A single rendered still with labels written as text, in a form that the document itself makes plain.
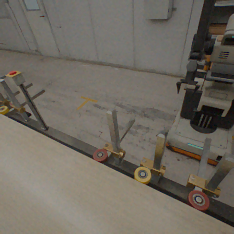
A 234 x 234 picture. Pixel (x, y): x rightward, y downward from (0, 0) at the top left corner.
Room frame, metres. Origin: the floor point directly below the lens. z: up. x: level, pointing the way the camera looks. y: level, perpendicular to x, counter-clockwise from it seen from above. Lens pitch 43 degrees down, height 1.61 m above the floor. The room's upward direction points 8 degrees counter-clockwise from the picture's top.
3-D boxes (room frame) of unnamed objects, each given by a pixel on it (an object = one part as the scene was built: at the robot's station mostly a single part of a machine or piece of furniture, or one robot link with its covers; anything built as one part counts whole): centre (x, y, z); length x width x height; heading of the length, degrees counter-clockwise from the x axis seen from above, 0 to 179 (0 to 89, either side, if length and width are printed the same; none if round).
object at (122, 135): (0.66, 0.00, 0.82); 0.43 x 0.03 x 0.04; 145
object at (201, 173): (0.37, -0.41, 0.84); 0.43 x 0.03 x 0.04; 145
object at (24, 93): (0.99, 0.62, 0.93); 0.05 x 0.05 x 0.45; 55
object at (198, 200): (0.21, -0.30, 0.85); 0.08 x 0.08 x 0.11
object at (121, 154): (0.58, 0.04, 0.82); 0.14 x 0.06 x 0.05; 55
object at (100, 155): (0.50, 0.11, 0.85); 0.08 x 0.08 x 0.11
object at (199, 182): (0.29, -0.37, 0.84); 0.14 x 0.06 x 0.05; 55
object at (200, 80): (1.24, -1.04, 0.59); 0.55 x 0.34 x 0.83; 55
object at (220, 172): (0.27, -0.39, 0.87); 0.04 x 0.04 x 0.48; 55
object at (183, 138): (1.17, -0.98, 0.16); 0.67 x 0.64 x 0.25; 145
